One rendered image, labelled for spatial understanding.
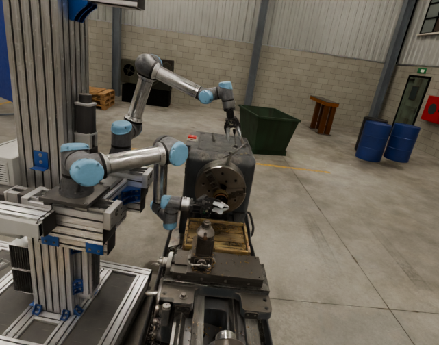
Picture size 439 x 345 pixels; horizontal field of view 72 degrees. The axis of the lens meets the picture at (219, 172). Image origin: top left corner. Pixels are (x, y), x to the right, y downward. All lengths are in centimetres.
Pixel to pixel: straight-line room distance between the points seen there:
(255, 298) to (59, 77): 130
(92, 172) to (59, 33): 63
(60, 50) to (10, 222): 77
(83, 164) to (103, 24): 1102
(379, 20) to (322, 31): 197
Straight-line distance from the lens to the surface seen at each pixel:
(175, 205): 162
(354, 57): 1277
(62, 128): 165
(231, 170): 180
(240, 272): 141
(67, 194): 151
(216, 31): 1170
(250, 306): 137
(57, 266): 206
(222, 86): 182
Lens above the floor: 184
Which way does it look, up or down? 21 degrees down
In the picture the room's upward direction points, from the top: 8 degrees clockwise
